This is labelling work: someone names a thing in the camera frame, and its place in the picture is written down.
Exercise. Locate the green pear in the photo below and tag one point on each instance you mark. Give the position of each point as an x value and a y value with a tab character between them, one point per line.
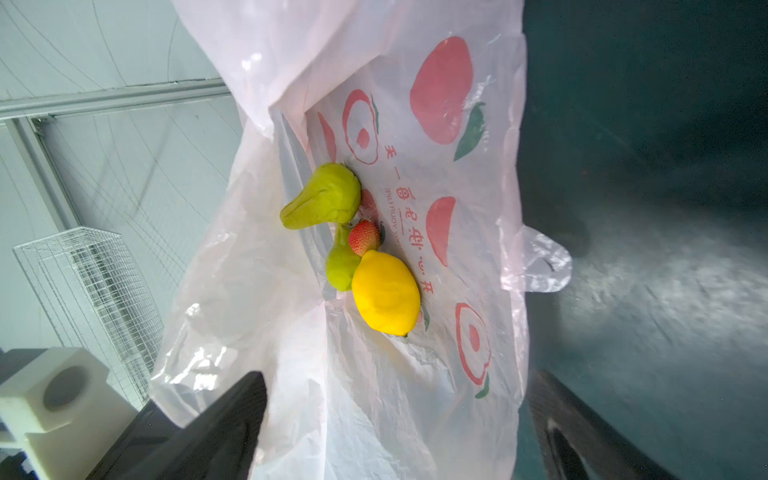
332	195
342	261

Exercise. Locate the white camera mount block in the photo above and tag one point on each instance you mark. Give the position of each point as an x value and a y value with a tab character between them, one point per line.
59	409

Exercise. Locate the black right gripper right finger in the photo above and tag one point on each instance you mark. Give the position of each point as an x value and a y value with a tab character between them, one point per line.
573	437

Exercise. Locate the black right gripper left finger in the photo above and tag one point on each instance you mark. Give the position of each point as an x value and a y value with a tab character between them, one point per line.
219	444

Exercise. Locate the red strawberry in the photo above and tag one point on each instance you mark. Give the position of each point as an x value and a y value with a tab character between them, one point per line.
363	237

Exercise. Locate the aluminium crossbar rail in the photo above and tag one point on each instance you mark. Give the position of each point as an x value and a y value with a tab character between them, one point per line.
122	98

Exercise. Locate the yellow lemon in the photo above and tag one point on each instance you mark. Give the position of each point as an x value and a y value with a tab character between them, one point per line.
386	294

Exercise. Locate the green table mat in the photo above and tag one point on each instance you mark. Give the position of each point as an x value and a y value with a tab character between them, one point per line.
644	153

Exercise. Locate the white wire basket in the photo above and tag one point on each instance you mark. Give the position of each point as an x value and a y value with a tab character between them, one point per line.
96	298

